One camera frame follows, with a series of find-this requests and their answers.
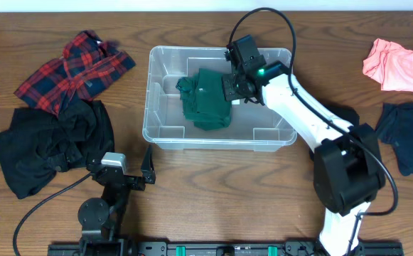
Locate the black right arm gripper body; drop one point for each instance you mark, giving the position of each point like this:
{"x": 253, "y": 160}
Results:
{"x": 235, "y": 85}

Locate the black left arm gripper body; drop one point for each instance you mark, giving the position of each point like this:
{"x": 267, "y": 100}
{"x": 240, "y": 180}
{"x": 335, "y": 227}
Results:
{"x": 129, "y": 181}

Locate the dark green garment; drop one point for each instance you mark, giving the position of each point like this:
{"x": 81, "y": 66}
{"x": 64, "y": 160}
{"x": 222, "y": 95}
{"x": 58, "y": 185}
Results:
{"x": 203, "y": 100}

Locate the black banded garment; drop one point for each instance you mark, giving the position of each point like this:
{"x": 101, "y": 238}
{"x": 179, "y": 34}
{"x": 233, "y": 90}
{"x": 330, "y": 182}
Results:
{"x": 344, "y": 112}

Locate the pink garment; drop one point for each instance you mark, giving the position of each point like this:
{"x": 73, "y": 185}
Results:
{"x": 391, "y": 65}

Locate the navy blue garment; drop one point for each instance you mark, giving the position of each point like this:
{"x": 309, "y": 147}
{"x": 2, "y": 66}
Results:
{"x": 395, "y": 128}

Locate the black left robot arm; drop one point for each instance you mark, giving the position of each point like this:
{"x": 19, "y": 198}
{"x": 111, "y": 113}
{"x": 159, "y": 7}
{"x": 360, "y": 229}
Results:
{"x": 101, "y": 218}

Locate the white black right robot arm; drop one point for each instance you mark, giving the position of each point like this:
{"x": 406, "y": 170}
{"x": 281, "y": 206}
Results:
{"x": 348, "y": 171}

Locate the clear plastic storage container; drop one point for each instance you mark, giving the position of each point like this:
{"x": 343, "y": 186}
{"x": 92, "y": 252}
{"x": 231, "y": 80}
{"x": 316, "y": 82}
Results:
{"x": 252, "y": 127}

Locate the black crumpled garment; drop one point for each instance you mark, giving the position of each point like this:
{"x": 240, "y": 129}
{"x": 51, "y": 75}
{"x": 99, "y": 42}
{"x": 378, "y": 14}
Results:
{"x": 38, "y": 145}

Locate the red plaid flannel shirt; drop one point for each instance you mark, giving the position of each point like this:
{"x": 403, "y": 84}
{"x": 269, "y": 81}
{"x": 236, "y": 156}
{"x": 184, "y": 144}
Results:
{"x": 87, "y": 67}

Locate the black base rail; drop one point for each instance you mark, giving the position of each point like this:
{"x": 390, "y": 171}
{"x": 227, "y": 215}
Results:
{"x": 291, "y": 247}

